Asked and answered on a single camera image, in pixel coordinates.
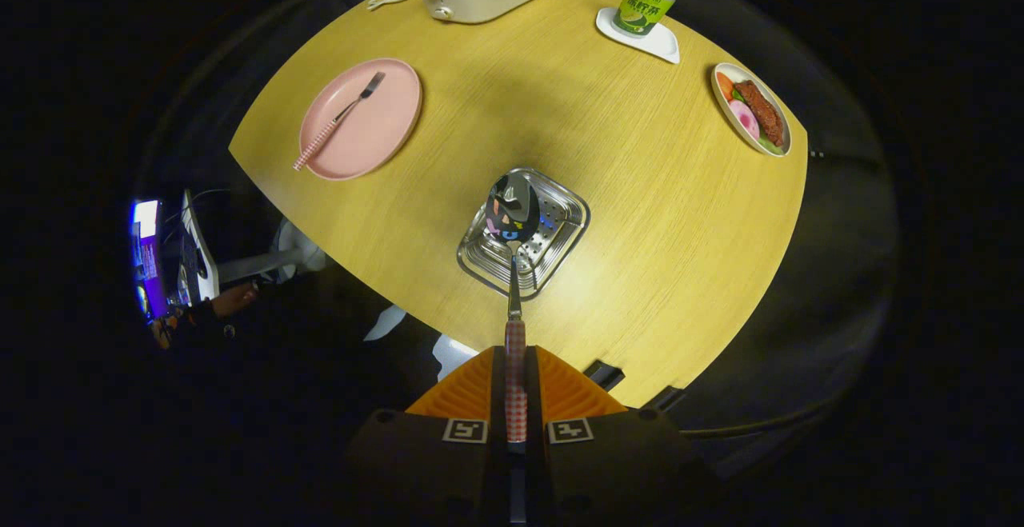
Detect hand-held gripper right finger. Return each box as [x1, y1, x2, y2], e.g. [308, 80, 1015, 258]
[526, 345, 705, 527]

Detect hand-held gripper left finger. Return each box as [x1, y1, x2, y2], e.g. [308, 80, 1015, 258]
[348, 345, 508, 527]

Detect checkered handle metal spoon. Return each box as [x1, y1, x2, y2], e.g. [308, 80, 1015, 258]
[485, 171, 542, 444]

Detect checkered handle metal fork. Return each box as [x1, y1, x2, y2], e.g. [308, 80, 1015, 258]
[292, 71, 386, 172]

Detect perforated metal tray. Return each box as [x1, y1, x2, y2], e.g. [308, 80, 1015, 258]
[457, 167, 591, 300]

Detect white stand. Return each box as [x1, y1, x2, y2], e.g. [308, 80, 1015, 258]
[216, 219, 326, 285]

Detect pink round plate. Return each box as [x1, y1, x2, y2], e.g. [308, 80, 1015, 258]
[298, 58, 423, 182]

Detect white flat device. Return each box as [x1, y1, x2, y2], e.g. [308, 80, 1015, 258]
[178, 190, 221, 305]

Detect white plate of food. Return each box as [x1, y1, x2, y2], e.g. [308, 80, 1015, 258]
[711, 62, 793, 158]

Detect lit computer monitor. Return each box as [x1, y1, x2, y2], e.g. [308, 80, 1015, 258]
[130, 199, 170, 321]

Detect white square coaster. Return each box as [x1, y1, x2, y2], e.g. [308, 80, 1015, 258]
[595, 6, 682, 65]

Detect green label drink bottle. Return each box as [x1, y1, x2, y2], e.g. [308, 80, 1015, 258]
[613, 0, 678, 37]

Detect black table bracket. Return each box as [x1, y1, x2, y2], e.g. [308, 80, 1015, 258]
[640, 386, 686, 413]
[584, 360, 626, 392]

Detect black cable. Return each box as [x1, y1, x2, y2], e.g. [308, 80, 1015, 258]
[678, 399, 845, 440]

